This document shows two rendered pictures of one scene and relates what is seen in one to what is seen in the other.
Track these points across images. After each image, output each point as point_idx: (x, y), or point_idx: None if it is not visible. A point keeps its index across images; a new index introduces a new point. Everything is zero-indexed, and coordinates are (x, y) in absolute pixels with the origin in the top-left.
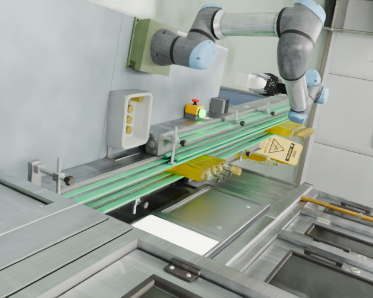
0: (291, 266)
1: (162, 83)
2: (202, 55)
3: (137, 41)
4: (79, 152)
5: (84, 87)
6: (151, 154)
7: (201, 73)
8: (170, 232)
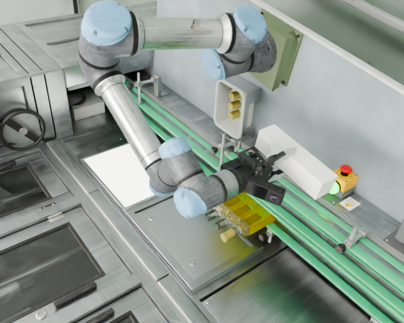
0: (81, 260)
1: (300, 106)
2: (202, 58)
3: None
4: (209, 105)
5: None
6: None
7: (389, 146)
8: None
